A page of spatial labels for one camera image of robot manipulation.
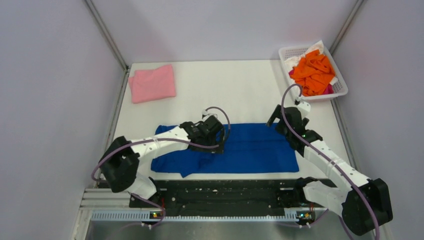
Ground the blue panda print t-shirt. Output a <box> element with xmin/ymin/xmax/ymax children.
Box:
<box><xmin>150</xmin><ymin>123</ymin><xmax>300</xmax><ymax>178</ymax></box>

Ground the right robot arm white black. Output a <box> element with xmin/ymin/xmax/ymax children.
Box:
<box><xmin>266</xmin><ymin>102</ymin><xmax>393</xmax><ymax>236</ymax></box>

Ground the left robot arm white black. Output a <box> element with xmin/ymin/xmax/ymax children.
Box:
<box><xmin>99</xmin><ymin>115</ymin><xmax>226</xmax><ymax>207</ymax></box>

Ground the magenta garment in basket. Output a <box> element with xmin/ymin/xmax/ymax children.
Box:
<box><xmin>288</xmin><ymin>69</ymin><xmax>334</xmax><ymax>97</ymax></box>

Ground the orange t-shirt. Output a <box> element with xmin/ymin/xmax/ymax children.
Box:
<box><xmin>293</xmin><ymin>50</ymin><xmax>335</xmax><ymax>85</ymax></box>

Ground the white t-shirt in basket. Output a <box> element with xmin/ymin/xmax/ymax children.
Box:
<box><xmin>284</xmin><ymin>40</ymin><xmax>339</xmax><ymax>90</ymax></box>

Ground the white plastic laundry basket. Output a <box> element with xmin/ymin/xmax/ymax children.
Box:
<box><xmin>278</xmin><ymin>40</ymin><xmax>348</xmax><ymax>102</ymax></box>

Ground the folded pink t-shirt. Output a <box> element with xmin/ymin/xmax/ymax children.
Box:
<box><xmin>128</xmin><ymin>64</ymin><xmax>177</xmax><ymax>104</ymax></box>

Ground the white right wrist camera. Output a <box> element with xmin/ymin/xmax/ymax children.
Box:
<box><xmin>294</xmin><ymin>96</ymin><xmax>312</xmax><ymax>119</ymax></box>

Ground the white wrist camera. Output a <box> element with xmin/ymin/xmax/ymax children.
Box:
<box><xmin>202</xmin><ymin>111</ymin><xmax>218</xmax><ymax>120</ymax></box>
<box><xmin>294</xmin><ymin>96</ymin><xmax>312</xmax><ymax>119</ymax></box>

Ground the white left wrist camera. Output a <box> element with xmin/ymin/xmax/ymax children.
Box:
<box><xmin>202</xmin><ymin>111</ymin><xmax>218</xmax><ymax>120</ymax></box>

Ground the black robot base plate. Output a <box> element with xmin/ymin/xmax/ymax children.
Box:
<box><xmin>99</xmin><ymin>178</ymin><xmax>362</xmax><ymax>218</ymax></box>

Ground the right metal corner post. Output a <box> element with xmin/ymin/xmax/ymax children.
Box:
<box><xmin>329</xmin><ymin>0</ymin><xmax>367</xmax><ymax>54</ymax></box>

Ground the metal corner post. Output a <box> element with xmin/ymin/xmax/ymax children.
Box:
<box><xmin>329</xmin><ymin>0</ymin><xmax>367</xmax><ymax>54</ymax></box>
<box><xmin>82</xmin><ymin>0</ymin><xmax>129</xmax><ymax>71</ymax></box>

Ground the aluminium frame rail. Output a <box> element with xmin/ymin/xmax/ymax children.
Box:
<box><xmin>80</xmin><ymin>188</ymin><xmax>314</xmax><ymax>223</ymax></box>

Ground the left metal corner post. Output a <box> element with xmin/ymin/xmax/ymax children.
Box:
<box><xmin>82</xmin><ymin>0</ymin><xmax>129</xmax><ymax>71</ymax></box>

